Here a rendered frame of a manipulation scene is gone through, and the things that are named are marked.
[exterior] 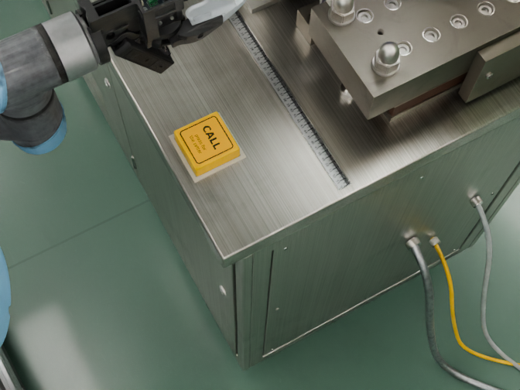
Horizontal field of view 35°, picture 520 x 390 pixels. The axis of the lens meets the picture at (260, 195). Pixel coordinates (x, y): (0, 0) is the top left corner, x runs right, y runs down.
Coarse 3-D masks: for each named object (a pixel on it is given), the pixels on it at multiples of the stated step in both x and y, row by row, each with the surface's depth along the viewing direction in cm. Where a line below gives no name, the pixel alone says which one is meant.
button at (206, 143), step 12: (204, 120) 116; (216, 120) 116; (180, 132) 116; (192, 132) 116; (204, 132) 116; (216, 132) 116; (228, 132) 116; (180, 144) 115; (192, 144) 115; (204, 144) 115; (216, 144) 115; (228, 144) 115; (192, 156) 114; (204, 156) 114; (216, 156) 114; (228, 156) 115; (192, 168) 115; (204, 168) 114
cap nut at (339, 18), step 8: (336, 0) 108; (344, 0) 107; (352, 0) 108; (336, 8) 108; (344, 8) 108; (352, 8) 109; (328, 16) 111; (336, 16) 110; (344, 16) 109; (352, 16) 110; (336, 24) 110; (344, 24) 110
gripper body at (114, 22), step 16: (80, 0) 96; (112, 0) 96; (128, 0) 97; (144, 0) 98; (160, 0) 98; (176, 0) 96; (80, 16) 97; (96, 16) 95; (112, 16) 95; (128, 16) 97; (144, 16) 95; (160, 16) 97; (176, 16) 101; (96, 32) 96; (112, 32) 100; (128, 32) 100; (144, 32) 100; (160, 32) 101; (176, 32) 102; (96, 48) 97; (160, 48) 102
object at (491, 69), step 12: (516, 36) 112; (492, 48) 111; (504, 48) 111; (516, 48) 111; (480, 60) 111; (492, 60) 111; (504, 60) 113; (516, 60) 115; (468, 72) 115; (480, 72) 112; (492, 72) 114; (504, 72) 117; (516, 72) 120; (468, 84) 117; (480, 84) 116; (492, 84) 119; (468, 96) 118
